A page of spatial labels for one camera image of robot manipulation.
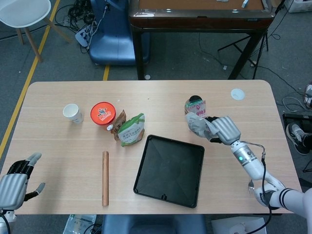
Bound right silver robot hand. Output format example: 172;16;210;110
206;116;241;146

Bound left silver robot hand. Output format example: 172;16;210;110
0;153;46;210

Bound white grey snack bag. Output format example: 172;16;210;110
185;112;220;140

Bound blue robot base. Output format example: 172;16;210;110
88;0;151;66

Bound pink white snack bag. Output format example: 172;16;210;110
184;99;208;120

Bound black square plastic tray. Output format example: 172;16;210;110
133;134;205;209

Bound clear printed plastic bag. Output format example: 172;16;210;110
63;214;98;234

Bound green snack bag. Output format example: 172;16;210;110
117;113;145;147

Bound white round table grommet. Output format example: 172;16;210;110
231;88;245;100

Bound black lid jar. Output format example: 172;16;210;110
184;95;203;115

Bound grey black sneaker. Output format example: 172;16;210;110
285;123;310;156

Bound black floor box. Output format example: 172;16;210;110
282;113;312;137

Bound black tripod stand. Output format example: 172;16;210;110
217;0;286;66

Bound red white floor object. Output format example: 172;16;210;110
304;84;312;109

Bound wooden rolling pin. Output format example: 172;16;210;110
101;151;110;207

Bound white paper cup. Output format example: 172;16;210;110
62;103;83;124

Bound white cardboard box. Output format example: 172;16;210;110
211;216;268;234

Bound brown snack packet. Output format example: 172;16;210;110
111;109;127;141

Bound brown mahjong table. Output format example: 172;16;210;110
128;0;276;80

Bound orange lid noodle tub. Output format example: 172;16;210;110
90;102;117;127

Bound blue padded chair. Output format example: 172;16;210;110
101;214;207;234

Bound white storage box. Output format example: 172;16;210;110
289;0;312;13

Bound white power strip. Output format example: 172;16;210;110
75;23;98;48

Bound white chair wooden legs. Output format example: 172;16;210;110
0;0;73;63

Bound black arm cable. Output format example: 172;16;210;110
245;142;273;234

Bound grey floor cable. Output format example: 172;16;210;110
282;97;309;113

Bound black floor cable bundle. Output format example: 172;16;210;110
55;0;103;32

